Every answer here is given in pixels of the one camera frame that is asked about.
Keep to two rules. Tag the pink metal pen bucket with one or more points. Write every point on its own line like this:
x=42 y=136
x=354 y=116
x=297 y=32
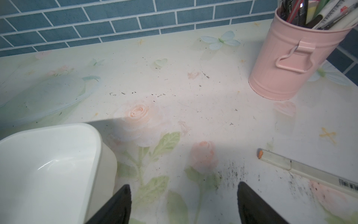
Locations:
x=290 y=55

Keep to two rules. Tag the clear pen on table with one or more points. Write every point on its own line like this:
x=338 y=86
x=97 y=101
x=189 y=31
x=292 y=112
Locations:
x=333 y=181

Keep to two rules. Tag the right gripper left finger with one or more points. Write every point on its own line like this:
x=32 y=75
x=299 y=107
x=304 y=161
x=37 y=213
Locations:
x=117 y=210

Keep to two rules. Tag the white plastic storage box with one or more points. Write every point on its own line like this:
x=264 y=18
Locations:
x=55 y=175

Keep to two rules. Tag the pens in bucket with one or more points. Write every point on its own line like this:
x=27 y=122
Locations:
x=319 y=15

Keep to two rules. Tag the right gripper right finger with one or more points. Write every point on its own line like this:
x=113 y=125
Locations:
x=253 y=209

